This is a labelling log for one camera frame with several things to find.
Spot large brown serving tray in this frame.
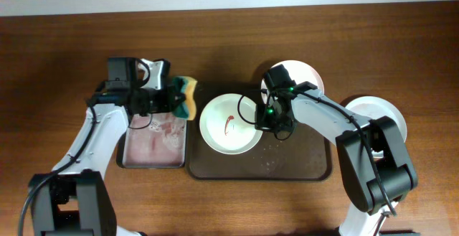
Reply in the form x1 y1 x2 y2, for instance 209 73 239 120
186 82 332 181

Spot small wet sponge tray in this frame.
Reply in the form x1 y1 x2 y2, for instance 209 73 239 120
116 79 190 169

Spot cream plate with red stain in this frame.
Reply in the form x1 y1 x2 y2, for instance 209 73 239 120
199 93 262 155

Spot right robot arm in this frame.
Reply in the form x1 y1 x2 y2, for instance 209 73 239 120
255 65 418 235

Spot light blue plate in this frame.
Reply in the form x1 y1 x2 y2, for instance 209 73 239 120
345 96 407 141

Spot green yellow sponge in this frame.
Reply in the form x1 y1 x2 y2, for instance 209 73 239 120
172 76 197 121

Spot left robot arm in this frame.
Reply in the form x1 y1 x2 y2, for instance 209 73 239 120
18 57 188 235

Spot pink plate with red stain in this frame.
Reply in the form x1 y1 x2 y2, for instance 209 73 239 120
270 60 325 93

